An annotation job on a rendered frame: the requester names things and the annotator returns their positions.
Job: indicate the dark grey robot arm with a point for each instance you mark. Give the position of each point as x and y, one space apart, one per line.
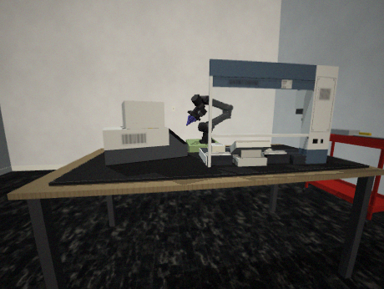
201 101

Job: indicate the white rectangular block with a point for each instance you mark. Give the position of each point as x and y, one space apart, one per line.
217 147

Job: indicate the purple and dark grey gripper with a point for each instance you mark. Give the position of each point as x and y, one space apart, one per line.
192 117

